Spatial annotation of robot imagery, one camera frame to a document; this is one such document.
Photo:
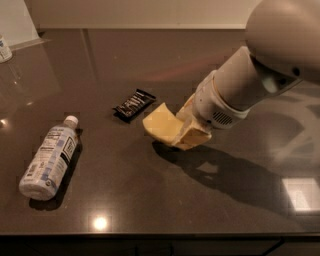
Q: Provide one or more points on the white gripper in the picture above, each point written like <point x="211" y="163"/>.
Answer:
<point x="212" y="104"/>

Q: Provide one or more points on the yellow wavy sponge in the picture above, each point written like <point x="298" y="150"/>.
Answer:
<point x="162" y="124"/>

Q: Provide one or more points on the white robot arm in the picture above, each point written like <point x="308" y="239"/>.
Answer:
<point x="282" y="49"/>

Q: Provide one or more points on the black rxbar chocolate wrapper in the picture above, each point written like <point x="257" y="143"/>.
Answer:
<point x="135" y="105"/>

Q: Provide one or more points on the clear plastic water bottle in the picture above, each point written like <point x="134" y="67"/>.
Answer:
<point x="44" y="174"/>

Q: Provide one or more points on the white bottle at left edge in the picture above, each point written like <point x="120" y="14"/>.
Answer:
<point x="5" y="51"/>

